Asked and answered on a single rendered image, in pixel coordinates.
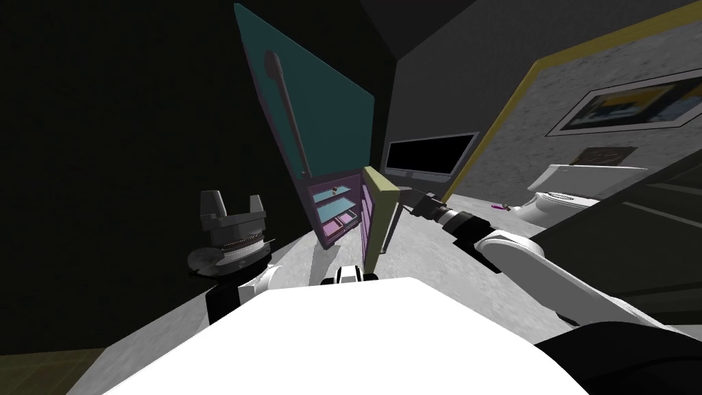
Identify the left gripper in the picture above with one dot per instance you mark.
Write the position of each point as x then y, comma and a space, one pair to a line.
233, 227

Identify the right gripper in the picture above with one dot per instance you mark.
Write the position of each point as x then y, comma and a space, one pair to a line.
428, 206

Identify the olive fridge door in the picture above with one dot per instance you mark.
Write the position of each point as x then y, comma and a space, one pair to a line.
379, 219

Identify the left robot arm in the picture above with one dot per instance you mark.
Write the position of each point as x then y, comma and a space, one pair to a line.
233, 259

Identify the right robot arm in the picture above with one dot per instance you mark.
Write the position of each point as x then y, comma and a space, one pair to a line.
526, 263

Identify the black television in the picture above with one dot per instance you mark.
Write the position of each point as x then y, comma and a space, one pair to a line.
428, 154

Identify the purple fridge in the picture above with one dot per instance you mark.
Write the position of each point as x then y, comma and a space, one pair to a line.
328, 219

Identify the small purple object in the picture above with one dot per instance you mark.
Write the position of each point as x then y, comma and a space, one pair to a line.
500, 207

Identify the teal fridge door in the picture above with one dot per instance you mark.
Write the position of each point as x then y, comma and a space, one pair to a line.
323, 104

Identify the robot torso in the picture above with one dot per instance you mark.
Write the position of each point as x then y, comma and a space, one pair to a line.
351, 340

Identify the small dark picture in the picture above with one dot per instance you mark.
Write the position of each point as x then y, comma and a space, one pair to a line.
603, 155

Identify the large framed picture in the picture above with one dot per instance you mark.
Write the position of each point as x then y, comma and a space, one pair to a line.
630, 107

